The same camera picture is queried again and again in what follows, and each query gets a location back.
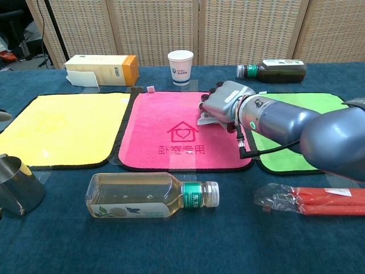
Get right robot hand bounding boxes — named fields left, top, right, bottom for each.
left=198, top=80, right=257, bottom=133

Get small snack packet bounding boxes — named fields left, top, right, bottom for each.
left=197, top=95, right=220, bottom=126

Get pink cloth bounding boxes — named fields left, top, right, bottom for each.
left=117, top=90, right=254, bottom=173

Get green cloth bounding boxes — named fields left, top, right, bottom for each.
left=248, top=91, right=350, bottom=175

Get yellow cloth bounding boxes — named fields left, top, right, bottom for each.
left=0, top=91, right=131, bottom=170

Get white paper cup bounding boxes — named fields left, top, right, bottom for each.
left=167, top=50, right=194, bottom=87

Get dark tea bottle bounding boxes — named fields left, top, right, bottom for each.
left=236, top=59, right=308, bottom=84

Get woven folding screen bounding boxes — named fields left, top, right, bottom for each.
left=25, top=0, right=365, bottom=69

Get light tea bottle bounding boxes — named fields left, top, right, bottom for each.
left=85, top=172, right=220, bottom=219

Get cream and orange carton box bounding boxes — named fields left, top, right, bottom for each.
left=64, top=54, right=140, bottom=87

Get red candles in plastic bag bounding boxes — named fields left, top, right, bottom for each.
left=253, top=183, right=365, bottom=216

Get black stand pole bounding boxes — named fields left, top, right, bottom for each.
left=43, top=0, right=71, bottom=62

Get steel cup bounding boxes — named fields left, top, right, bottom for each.
left=0, top=153, right=46, bottom=216

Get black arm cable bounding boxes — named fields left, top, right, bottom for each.
left=234, top=124, right=301, bottom=159

